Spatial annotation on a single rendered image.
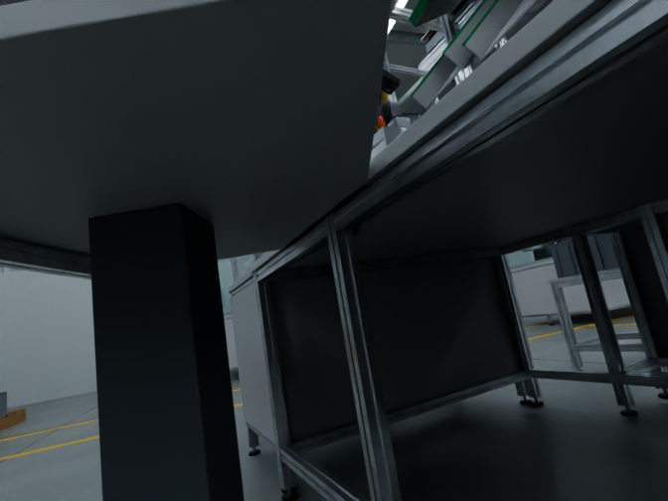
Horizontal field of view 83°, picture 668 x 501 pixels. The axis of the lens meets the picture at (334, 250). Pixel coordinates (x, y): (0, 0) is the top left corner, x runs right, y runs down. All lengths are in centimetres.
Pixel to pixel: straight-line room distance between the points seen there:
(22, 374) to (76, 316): 128
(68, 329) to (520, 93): 897
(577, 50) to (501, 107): 9
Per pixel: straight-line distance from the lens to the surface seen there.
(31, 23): 38
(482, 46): 79
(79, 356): 908
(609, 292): 597
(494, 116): 51
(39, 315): 932
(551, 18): 48
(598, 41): 46
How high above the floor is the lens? 60
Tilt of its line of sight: 10 degrees up
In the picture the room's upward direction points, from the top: 10 degrees counter-clockwise
